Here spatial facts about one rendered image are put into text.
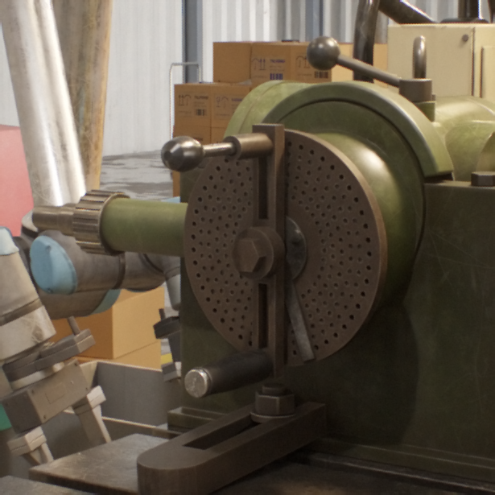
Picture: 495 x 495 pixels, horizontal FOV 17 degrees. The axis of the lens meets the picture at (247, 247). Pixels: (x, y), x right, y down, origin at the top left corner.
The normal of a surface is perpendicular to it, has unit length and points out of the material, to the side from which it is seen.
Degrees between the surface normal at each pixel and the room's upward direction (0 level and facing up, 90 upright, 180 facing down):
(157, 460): 4
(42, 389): 66
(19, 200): 90
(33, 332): 73
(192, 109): 90
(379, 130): 90
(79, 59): 99
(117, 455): 0
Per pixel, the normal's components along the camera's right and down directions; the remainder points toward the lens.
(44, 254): -0.82, 0.16
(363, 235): -0.58, 0.11
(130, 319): 0.91, 0.06
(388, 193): 0.49, -0.30
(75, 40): 0.03, 0.29
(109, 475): 0.00, -0.99
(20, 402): -0.39, 0.25
